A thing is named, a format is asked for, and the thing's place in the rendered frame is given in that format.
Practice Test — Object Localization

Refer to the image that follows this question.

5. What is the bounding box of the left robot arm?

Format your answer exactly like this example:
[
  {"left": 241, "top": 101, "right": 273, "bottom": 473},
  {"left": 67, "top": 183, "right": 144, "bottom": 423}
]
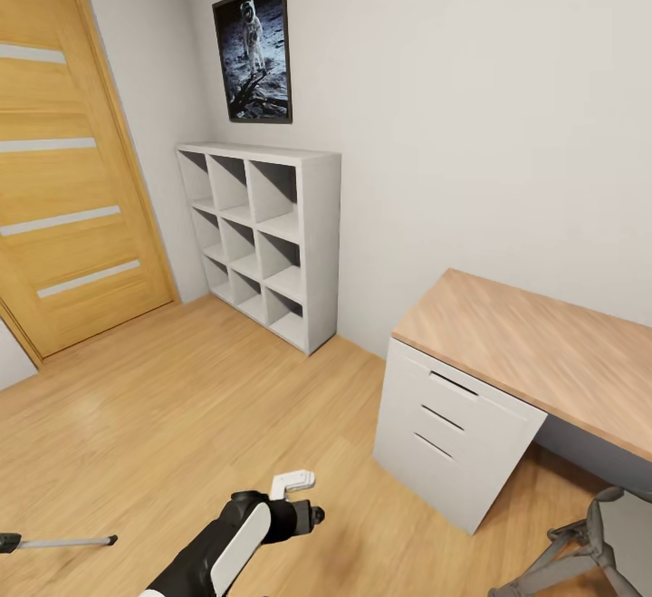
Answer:
[{"left": 139, "top": 469, "right": 325, "bottom": 597}]

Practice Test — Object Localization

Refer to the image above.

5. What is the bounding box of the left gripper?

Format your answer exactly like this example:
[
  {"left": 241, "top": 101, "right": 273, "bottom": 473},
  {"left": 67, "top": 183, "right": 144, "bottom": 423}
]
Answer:
[{"left": 274, "top": 500, "right": 325, "bottom": 544}]

